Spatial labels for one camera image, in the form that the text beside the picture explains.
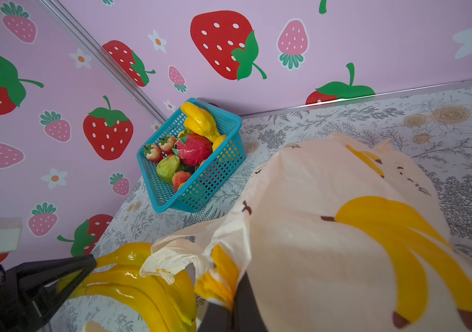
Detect green pear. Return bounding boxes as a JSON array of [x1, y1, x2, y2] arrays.
[[157, 154, 181, 184]]

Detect strawberry fake fruit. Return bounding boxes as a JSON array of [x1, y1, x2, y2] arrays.
[[143, 143, 164, 164]]

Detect red dragon fruit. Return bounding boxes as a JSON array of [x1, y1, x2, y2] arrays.
[[172, 134, 212, 166]]

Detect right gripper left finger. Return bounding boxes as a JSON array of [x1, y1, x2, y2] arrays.
[[0, 255, 96, 328]]

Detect beige plastic bag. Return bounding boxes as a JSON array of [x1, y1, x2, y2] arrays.
[[140, 134, 472, 331]]

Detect small yellow banana bunch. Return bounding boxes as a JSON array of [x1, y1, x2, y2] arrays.
[[181, 102, 227, 151]]

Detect red peach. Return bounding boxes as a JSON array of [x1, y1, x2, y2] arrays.
[[172, 171, 192, 192]]

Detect teal plastic basket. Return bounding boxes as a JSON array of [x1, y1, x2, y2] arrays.
[[136, 98, 246, 213]]

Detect large yellow banana bunch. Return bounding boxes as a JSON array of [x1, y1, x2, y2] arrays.
[[69, 242, 197, 331]]

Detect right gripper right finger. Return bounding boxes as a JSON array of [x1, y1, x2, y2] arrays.
[[198, 273, 267, 332]]

